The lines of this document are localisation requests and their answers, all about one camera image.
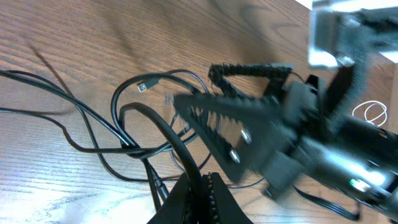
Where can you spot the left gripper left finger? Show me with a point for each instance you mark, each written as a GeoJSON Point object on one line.
{"type": "Point", "coordinates": [177, 208]}

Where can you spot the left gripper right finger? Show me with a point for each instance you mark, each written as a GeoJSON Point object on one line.
{"type": "Point", "coordinates": [221, 207]}

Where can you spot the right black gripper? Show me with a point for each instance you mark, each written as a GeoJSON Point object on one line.
{"type": "Point", "coordinates": [360, 161]}

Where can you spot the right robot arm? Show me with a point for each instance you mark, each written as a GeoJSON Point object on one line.
{"type": "Point", "coordinates": [318, 102]}

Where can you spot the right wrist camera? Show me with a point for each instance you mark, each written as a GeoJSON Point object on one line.
{"type": "Point", "coordinates": [338, 28]}

